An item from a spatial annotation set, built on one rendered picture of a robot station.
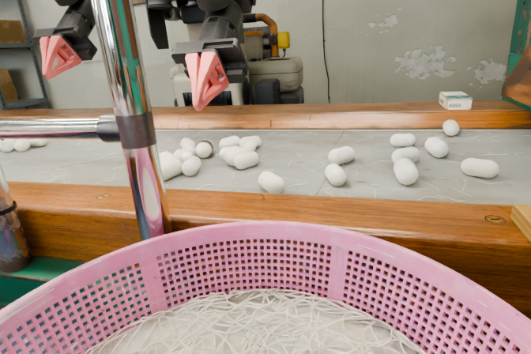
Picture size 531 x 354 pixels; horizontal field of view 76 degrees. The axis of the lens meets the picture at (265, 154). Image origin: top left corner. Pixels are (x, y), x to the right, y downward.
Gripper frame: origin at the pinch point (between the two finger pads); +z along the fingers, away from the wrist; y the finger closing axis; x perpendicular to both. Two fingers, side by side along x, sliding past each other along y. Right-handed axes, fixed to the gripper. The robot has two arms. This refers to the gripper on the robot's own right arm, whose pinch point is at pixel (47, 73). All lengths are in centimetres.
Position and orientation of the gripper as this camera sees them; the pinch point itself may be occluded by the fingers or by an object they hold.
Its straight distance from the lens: 78.9
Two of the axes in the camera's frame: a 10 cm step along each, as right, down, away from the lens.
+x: 2.2, 5.0, 8.4
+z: -1.3, 8.7, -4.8
